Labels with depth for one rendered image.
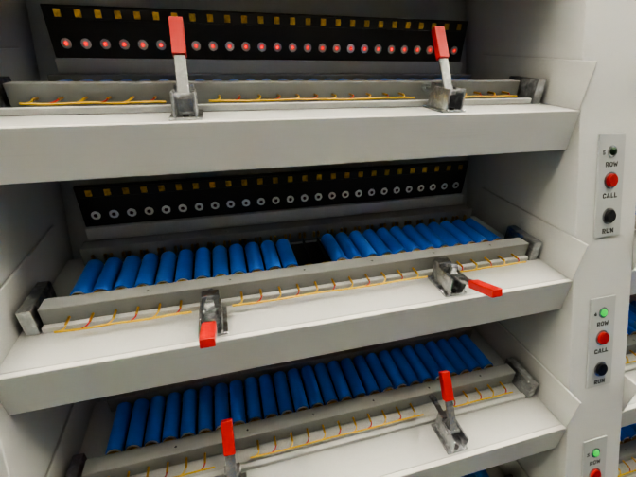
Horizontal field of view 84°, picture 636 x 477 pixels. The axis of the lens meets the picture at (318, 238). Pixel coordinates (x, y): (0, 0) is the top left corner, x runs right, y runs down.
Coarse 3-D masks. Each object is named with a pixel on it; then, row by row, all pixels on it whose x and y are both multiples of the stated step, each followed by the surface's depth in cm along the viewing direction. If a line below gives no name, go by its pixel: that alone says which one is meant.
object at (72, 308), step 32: (384, 256) 43; (416, 256) 43; (448, 256) 44; (480, 256) 45; (512, 256) 47; (128, 288) 36; (160, 288) 36; (192, 288) 36; (224, 288) 37; (256, 288) 38; (288, 288) 39; (352, 288) 40; (64, 320) 34; (128, 320) 34
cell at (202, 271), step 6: (198, 252) 44; (204, 252) 44; (198, 258) 42; (204, 258) 42; (210, 258) 44; (198, 264) 41; (204, 264) 41; (210, 264) 43; (198, 270) 40; (204, 270) 40; (210, 270) 42; (198, 276) 39; (204, 276) 40; (210, 276) 40
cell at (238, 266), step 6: (234, 246) 45; (240, 246) 45; (234, 252) 44; (240, 252) 44; (234, 258) 42; (240, 258) 42; (234, 264) 41; (240, 264) 41; (234, 270) 40; (240, 270) 40; (246, 270) 42
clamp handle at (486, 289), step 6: (450, 270) 40; (456, 270) 40; (450, 276) 40; (456, 276) 39; (462, 276) 39; (462, 282) 38; (468, 282) 37; (474, 282) 36; (480, 282) 36; (474, 288) 36; (480, 288) 35; (486, 288) 34; (492, 288) 34; (498, 288) 34; (486, 294) 34; (492, 294) 34; (498, 294) 34
